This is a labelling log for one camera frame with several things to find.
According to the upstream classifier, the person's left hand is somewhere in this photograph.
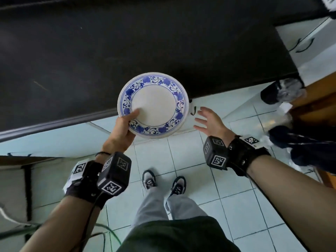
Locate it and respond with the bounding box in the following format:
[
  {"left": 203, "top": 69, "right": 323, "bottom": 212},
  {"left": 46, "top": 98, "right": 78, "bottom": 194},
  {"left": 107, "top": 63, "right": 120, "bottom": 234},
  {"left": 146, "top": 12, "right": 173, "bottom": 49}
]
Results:
[{"left": 102, "top": 109, "right": 141, "bottom": 156}]

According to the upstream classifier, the person's right hand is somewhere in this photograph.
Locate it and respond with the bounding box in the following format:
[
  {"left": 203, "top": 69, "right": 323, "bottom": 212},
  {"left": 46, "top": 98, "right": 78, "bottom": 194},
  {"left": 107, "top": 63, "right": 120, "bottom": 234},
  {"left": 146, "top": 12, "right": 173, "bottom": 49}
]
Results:
[{"left": 193, "top": 107, "right": 237, "bottom": 145}]

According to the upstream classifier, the white plate with blue floral rim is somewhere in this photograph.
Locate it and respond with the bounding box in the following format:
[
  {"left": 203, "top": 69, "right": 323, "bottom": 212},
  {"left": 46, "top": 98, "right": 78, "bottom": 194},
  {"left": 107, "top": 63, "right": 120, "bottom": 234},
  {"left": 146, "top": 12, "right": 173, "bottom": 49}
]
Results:
[{"left": 117, "top": 72, "right": 190, "bottom": 140}]

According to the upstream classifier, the person's right forearm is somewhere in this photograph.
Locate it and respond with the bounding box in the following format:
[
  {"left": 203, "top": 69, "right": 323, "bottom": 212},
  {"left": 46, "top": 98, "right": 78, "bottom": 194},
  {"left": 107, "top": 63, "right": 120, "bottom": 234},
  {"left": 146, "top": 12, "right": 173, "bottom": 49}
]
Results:
[{"left": 247, "top": 154, "right": 336, "bottom": 252}]

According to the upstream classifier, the person's left forearm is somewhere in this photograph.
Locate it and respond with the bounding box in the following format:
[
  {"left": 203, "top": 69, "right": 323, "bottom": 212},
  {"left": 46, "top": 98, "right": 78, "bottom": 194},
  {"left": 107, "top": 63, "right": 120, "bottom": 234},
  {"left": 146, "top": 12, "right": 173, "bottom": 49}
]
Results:
[{"left": 19, "top": 195, "right": 101, "bottom": 252}]

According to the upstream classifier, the person's right sneaker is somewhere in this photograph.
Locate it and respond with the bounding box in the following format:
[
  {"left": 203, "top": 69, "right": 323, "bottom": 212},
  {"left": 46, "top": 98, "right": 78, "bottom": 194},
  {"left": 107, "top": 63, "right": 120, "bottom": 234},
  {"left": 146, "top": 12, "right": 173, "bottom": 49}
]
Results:
[{"left": 169, "top": 176, "right": 187, "bottom": 197}]

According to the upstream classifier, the person's sneaker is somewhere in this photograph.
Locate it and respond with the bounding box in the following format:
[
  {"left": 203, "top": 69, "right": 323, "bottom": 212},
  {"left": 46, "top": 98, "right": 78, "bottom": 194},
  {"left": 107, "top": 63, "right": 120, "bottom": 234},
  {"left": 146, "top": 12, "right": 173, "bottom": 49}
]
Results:
[
  {"left": 169, "top": 176, "right": 187, "bottom": 197},
  {"left": 142, "top": 169, "right": 157, "bottom": 190}
]

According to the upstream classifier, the person's left sneaker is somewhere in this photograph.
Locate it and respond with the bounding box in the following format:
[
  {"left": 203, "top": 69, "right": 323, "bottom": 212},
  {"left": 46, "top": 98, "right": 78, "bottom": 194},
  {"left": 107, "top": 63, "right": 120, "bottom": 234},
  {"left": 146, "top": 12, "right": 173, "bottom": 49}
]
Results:
[{"left": 142, "top": 169, "right": 157, "bottom": 190}]

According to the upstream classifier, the grey trouser right leg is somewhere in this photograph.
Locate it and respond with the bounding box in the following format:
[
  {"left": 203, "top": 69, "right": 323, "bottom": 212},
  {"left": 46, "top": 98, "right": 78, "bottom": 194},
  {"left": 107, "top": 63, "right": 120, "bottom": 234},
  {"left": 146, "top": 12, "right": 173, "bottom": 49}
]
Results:
[{"left": 164, "top": 193, "right": 208, "bottom": 221}]

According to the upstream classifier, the grey trouser leg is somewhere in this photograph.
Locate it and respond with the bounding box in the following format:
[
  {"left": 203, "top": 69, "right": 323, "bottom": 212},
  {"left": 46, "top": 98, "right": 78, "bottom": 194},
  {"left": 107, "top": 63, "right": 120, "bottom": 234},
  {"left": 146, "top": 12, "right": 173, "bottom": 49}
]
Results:
[
  {"left": 164, "top": 193, "right": 208, "bottom": 221},
  {"left": 131, "top": 187, "right": 170, "bottom": 230}
]

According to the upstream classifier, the black plastic bag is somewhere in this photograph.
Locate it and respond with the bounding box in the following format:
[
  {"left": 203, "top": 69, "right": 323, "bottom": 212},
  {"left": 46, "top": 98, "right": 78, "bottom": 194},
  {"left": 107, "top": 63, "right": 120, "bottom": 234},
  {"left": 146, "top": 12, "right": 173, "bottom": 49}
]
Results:
[{"left": 260, "top": 78, "right": 307, "bottom": 105}]

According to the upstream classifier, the grey trouser left leg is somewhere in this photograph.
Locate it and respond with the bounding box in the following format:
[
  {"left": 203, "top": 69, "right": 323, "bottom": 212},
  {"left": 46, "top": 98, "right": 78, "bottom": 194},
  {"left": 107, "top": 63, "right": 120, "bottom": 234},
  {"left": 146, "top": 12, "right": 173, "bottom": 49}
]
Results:
[{"left": 131, "top": 187, "right": 170, "bottom": 230}]

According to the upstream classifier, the dark green shirt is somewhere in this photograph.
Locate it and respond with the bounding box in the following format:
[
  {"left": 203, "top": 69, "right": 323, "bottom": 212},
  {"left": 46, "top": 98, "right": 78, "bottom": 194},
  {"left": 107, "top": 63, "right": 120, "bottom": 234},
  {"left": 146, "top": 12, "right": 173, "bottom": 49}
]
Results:
[{"left": 117, "top": 216, "right": 241, "bottom": 252}]

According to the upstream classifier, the brown wooden cabinet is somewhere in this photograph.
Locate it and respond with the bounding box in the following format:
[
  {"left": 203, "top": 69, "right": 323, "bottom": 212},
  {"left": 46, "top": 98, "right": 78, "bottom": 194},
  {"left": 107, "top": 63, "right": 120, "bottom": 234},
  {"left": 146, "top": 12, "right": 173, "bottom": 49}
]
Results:
[{"left": 288, "top": 72, "right": 336, "bottom": 190}]

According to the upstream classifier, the white cabinet door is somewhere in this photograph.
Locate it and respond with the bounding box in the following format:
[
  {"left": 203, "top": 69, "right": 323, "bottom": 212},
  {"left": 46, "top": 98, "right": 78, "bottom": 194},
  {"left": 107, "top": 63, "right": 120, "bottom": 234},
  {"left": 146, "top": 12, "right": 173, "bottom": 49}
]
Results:
[{"left": 275, "top": 16, "right": 336, "bottom": 79}]

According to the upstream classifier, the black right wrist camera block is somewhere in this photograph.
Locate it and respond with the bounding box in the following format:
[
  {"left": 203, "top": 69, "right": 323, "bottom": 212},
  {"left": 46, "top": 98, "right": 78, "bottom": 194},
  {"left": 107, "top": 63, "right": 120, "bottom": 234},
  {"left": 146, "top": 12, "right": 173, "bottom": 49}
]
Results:
[{"left": 203, "top": 136, "right": 228, "bottom": 171}]

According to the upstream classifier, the black wrist camera block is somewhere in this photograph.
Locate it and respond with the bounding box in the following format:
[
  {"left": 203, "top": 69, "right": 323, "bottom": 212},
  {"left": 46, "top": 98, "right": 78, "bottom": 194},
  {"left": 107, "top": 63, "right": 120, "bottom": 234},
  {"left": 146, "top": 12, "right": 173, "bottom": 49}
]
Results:
[
  {"left": 203, "top": 136, "right": 228, "bottom": 171},
  {"left": 97, "top": 152, "right": 132, "bottom": 197}
]

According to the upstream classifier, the black right wrist strap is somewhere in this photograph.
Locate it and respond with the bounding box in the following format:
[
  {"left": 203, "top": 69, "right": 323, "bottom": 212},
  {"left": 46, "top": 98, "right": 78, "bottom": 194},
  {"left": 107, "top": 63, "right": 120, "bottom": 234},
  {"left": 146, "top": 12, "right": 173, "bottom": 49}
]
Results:
[{"left": 226, "top": 135, "right": 271, "bottom": 177}]

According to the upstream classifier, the black wrist strap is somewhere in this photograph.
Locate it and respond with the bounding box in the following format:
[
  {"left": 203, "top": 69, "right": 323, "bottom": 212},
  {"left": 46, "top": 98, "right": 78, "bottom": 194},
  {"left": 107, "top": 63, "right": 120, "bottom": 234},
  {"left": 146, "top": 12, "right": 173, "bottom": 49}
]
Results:
[
  {"left": 62, "top": 159, "right": 112, "bottom": 210},
  {"left": 226, "top": 135, "right": 271, "bottom": 177}
]

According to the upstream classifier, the black left wrist camera block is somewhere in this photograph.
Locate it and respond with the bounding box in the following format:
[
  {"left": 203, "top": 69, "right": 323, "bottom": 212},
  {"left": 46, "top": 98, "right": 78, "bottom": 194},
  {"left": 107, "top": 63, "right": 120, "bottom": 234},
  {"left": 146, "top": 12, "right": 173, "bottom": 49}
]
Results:
[{"left": 97, "top": 152, "right": 132, "bottom": 197}]

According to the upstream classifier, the black left wrist strap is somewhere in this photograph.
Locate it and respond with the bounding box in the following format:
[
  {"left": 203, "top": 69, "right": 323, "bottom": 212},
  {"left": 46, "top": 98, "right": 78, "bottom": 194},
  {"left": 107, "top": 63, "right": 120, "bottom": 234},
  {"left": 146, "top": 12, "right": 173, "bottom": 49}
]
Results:
[{"left": 62, "top": 159, "right": 112, "bottom": 210}]

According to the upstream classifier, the green cable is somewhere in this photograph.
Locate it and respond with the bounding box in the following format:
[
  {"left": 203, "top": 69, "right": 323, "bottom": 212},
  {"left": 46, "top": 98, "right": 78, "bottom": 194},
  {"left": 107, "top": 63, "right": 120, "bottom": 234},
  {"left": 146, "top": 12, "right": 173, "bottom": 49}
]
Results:
[{"left": 0, "top": 223, "right": 123, "bottom": 248}]

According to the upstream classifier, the black thin cable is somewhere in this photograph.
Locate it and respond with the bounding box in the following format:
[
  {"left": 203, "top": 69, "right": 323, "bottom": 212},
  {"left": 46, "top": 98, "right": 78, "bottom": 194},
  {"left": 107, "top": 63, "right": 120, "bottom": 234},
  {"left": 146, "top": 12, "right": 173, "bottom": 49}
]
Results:
[{"left": 78, "top": 191, "right": 106, "bottom": 252}]

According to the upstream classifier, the black curved cabinet handle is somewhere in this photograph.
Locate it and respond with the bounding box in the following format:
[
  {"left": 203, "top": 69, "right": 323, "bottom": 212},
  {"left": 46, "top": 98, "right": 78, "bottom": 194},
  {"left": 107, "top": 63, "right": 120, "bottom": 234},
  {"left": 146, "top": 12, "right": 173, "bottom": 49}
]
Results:
[
  {"left": 296, "top": 38, "right": 315, "bottom": 53},
  {"left": 288, "top": 38, "right": 302, "bottom": 53}
]

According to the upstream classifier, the white cable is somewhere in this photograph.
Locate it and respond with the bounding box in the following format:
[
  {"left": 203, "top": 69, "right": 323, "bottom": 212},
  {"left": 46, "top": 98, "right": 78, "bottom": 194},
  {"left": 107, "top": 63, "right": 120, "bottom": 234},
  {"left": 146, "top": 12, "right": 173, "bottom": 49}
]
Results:
[{"left": 0, "top": 205, "right": 29, "bottom": 226}]

